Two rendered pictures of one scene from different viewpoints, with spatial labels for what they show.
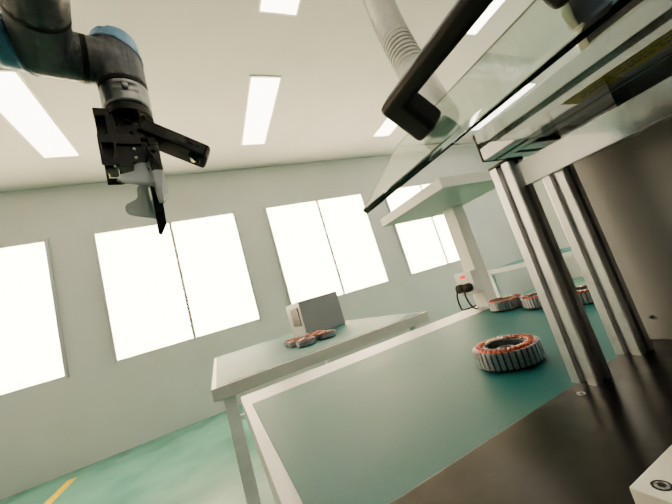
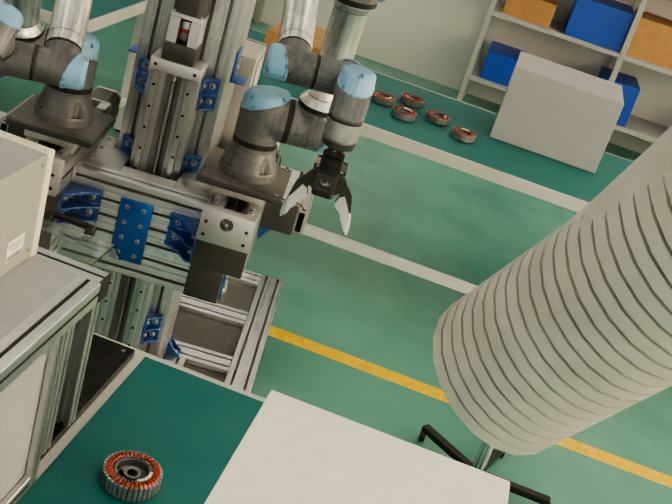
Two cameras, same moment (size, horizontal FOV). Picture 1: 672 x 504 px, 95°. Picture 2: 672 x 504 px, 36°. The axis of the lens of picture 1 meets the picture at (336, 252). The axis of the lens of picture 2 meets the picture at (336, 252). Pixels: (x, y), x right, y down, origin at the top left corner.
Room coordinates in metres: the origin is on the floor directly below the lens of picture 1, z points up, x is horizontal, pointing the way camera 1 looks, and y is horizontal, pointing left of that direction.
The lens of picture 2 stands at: (1.56, -1.46, 2.03)
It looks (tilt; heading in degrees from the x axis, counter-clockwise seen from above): 24 degrees down; 120
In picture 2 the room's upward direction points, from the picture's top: 18 degrees clockwise
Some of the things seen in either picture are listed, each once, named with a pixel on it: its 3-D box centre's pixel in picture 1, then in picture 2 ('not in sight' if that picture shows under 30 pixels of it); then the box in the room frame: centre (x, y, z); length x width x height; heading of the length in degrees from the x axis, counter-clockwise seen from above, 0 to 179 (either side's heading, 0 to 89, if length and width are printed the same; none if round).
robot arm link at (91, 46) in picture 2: not in sight; (71, 55); (-0.36, 0.30, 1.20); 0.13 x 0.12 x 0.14; 45
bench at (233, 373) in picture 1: (305, 392); not in sight; (2.32, 0.50, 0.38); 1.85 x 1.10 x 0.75; 24
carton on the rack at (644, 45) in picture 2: not in sight; (653, 38); (-0.84, 6.18, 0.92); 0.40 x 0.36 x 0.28; 114
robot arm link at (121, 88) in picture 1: (127, 103); (340, 129); (0.48, 0.28, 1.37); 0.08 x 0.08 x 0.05
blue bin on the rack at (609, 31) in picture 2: not in sight; (598, 19); (-1.22, 5.99, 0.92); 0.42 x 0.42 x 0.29; 25
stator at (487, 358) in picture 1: (507, 351); (131, 475); (0.59, -0.24, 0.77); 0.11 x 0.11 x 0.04
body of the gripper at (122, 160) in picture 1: (130, 146); (331, 164); (0.48, 0.28, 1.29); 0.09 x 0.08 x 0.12; 123
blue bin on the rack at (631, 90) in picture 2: not in sight; (613, 96); (-0.94, 6.12, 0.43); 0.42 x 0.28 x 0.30; 116
